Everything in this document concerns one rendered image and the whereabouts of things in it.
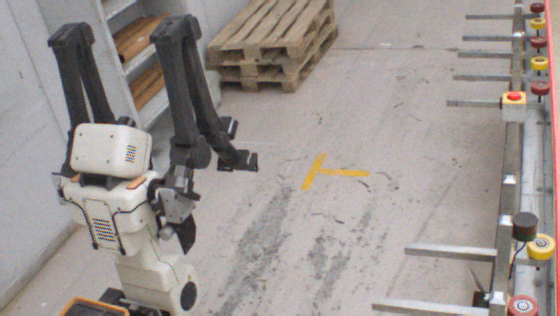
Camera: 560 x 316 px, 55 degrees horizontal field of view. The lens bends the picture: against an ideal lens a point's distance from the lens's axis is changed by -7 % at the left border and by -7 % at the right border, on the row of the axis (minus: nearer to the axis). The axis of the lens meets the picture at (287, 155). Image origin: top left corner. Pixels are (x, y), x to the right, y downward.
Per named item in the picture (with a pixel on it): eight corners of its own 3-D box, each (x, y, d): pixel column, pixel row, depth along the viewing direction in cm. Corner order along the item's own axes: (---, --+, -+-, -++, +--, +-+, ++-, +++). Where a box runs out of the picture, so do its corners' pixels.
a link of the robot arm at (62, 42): (39, 30, 171) (61, 29, 167) (68, 21, 182) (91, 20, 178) (69, 160, 188) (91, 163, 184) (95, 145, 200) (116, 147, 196)
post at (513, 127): (501, 229, 196) (506, 120, 172) (502, 221, 199) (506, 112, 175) (513, 230, 194) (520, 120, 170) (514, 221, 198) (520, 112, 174)
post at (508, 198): (495, 297, 180) (503, 180, 155) (496, 289, 183) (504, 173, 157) (506, 298, 179) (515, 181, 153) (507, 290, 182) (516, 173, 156)
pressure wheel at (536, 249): (538, 282, 160) (542, 254, 154) (518, 268, 167) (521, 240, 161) (557, 270, 163) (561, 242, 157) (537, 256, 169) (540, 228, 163)
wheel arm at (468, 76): (452, 82, 274) (452, 74, 272) (453, 79, 277) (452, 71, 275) (542, 84, 258) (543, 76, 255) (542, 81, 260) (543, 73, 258)
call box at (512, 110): (501, 124, 172) (502, 102, 167) (502, 112, 177) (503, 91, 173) (524, 125, 169) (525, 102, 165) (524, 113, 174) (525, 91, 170)
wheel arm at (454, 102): (446, 108, 256) (446, 100, 253) (447, 104, 258) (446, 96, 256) (543, 112, 239) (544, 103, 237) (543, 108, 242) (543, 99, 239)
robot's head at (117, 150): (117, 176, 157) (125, 123, 159) (65, 170, 166) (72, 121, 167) (147, 182, 170) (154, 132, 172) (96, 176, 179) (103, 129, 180)
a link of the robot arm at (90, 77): (56, 29, 178) (80, 27, 174) (67, 23, 183) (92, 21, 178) (94, 142, 200) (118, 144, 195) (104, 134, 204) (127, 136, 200)
